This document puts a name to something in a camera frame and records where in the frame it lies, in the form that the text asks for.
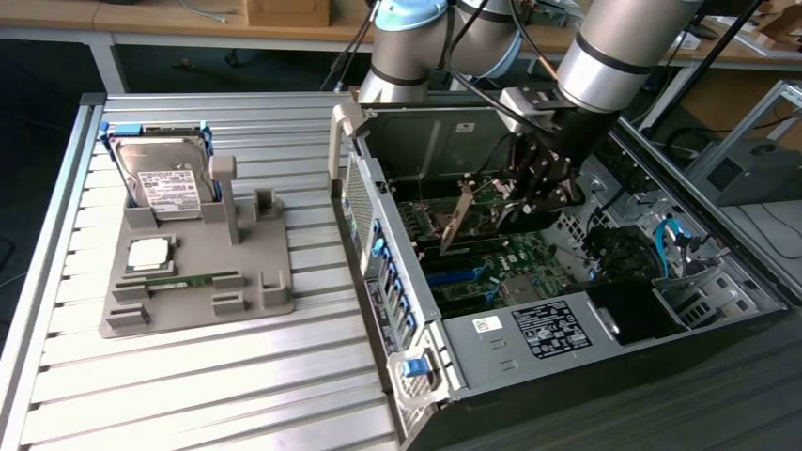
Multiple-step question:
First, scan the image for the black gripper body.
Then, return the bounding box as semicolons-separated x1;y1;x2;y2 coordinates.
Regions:
535;106;623;165

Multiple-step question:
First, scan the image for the graphics card with metal bracket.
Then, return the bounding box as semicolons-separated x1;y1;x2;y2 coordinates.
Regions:
440;180;560;257

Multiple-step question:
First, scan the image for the large silver disk bay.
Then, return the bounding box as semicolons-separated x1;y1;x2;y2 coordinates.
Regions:
549;140;675;245

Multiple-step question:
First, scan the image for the green motherboard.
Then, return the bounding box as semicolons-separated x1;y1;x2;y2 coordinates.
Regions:
393;176;581;319

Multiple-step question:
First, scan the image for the RAM stick with white label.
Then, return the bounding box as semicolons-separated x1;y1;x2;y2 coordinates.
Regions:
417;237;509;260

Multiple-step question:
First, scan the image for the CPU socket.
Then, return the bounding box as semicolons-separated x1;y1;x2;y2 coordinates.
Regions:
422;195;456;237

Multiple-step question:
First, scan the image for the silver chipset heatsink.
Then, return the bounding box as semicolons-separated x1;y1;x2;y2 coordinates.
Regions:
502;275;544;305

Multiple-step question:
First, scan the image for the blue expansion slot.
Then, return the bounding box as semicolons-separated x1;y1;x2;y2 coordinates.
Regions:
426;269;478;287

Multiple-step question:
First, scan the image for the black tripod pole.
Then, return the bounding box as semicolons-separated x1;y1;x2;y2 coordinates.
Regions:
635;0;769;134

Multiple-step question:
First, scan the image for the grey metal device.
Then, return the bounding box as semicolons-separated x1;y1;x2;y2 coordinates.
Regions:
524;0;577;28

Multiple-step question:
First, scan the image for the grey computer tower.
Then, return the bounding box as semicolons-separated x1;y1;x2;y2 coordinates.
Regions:
684;138;802;208

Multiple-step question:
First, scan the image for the black monitor with stand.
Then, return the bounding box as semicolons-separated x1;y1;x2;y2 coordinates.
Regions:
691;0;756;41

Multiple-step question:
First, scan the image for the small silver disk bay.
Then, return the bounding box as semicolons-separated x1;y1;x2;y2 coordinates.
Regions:
649;262;756;330

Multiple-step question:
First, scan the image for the silver power supply unit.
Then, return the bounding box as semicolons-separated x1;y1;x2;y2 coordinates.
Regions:
437;293;620;395

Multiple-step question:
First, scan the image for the cluttered wooden desk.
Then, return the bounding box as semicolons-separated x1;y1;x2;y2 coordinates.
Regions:
524;0;802;135

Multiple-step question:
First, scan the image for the brown cardboard piece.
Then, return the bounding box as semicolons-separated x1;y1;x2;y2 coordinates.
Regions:
755;7;802;46

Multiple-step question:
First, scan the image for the open black PC case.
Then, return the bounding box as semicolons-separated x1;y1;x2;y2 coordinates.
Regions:
328;91;795;451

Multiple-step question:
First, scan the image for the brown cardboard box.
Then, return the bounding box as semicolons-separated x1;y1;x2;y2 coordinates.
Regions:
242;0;332;28

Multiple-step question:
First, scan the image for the hard disk with blue carrier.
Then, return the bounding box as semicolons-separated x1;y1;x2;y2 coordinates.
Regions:
97;120;218;223

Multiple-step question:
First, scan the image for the green RAM stick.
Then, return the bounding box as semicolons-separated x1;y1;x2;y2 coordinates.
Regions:
142;275;216;289

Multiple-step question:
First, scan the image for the grey parts rack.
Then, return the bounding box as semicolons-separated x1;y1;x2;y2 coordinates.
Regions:
97;153;297;340

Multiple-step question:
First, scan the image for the silver CPU chip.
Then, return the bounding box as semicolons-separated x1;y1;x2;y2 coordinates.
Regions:
122;236;178;275

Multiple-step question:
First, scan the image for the wooden desk with grey legs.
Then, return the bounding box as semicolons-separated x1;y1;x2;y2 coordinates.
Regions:
0;0;377;95

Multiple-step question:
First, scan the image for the thin black wire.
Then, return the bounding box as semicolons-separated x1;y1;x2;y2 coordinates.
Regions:
482;131;518;182

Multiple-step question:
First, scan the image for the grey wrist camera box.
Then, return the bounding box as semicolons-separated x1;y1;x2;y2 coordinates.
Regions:
498;83;560;136

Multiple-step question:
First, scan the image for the black power wire bundle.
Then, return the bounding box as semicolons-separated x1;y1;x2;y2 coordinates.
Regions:
579;220;667;288

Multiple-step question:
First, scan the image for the light blue wire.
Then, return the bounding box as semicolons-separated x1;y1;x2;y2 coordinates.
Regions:
652;212;691;279

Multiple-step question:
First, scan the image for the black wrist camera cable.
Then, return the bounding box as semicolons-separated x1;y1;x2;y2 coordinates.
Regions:
441;0;556;124

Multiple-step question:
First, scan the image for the aluminium profile frame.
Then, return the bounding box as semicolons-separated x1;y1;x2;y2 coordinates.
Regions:
685;78;802;170

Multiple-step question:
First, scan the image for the black cable with connector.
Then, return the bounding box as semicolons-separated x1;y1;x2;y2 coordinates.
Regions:
317;0;380;93

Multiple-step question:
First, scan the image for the light grey cable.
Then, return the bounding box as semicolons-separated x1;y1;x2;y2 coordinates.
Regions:
177;0;244;23

